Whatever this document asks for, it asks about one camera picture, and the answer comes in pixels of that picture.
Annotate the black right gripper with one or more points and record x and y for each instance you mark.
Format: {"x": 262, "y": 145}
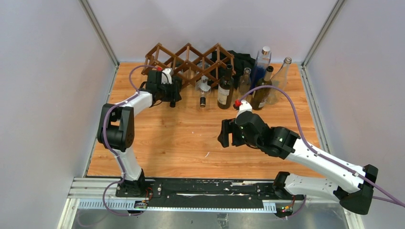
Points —
{"x": 229, "y": 126}

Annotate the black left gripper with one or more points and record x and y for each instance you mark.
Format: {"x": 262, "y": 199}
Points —
{"x": 174, "y": 95}

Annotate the clear bottle black cap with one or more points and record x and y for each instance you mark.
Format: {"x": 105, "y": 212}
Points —
{"x": 204, "y": 89}

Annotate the dark bottle slot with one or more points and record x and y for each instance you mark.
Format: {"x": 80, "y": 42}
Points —
{"x": 225, "y": 88}

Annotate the green bottle silver neck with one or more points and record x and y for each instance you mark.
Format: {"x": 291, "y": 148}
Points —
{"x": 259, "y": 97}

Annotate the clear glass bottle dark label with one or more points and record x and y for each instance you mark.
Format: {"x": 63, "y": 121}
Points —
{"x": 279, "y": 80}

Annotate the blue square glass bottle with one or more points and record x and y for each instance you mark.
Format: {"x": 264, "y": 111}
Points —
{"x": 262, "y": 61}

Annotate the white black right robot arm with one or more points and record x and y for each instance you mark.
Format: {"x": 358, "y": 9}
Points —
{"x": 343, "y": 182}

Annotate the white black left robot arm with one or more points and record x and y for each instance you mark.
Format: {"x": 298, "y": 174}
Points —
{"x": 116, "y": 131}

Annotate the brown wooden wine rack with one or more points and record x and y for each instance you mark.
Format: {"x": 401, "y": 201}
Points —
{"x": 190, "y": 64}

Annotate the black cloth behind rack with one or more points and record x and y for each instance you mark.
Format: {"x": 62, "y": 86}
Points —
{"x": 241, "y": 61}

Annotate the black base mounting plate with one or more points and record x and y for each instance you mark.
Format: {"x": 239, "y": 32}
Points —
{"x": 205, "y": 193}

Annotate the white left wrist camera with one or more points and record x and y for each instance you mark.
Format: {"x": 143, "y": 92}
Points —
{"x": 167, "y": 76}

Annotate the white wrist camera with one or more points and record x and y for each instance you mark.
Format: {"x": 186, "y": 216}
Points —
{"x": 167, "y": 76}
{"x": 244, "y": 106}

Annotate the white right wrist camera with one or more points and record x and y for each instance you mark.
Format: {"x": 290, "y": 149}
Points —
{"x": 244, "y": 106}

